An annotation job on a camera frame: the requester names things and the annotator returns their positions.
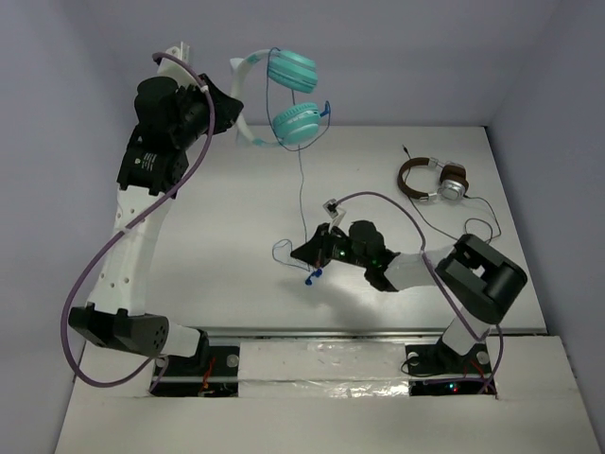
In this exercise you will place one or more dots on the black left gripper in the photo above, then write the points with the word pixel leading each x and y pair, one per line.
pixel 216 106

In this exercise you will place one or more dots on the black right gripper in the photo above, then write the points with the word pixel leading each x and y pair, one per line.
pixel 318 248

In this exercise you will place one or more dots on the teal cat-ear headphones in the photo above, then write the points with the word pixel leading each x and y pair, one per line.
pixel 299 125

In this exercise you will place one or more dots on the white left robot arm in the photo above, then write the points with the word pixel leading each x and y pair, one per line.
pixel 171 118

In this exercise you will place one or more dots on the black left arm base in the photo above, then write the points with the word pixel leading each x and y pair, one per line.
pixel 217 376

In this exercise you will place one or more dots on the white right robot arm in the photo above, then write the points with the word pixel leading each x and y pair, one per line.
pixel 478 280

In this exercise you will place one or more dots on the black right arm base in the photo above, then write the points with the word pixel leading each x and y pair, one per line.
pixel 458 359

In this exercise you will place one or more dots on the brown silver headphones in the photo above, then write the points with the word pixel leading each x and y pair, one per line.
pixel 453 184

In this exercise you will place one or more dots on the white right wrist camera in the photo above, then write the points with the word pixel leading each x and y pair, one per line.
pixel 335 212

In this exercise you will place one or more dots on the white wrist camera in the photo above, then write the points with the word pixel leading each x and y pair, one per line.
pixel 335 212
pixel 169 68

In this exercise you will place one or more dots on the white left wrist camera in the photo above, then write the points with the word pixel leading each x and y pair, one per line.
pixel 169 68

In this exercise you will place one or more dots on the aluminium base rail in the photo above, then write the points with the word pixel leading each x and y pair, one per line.
pixel 318 333

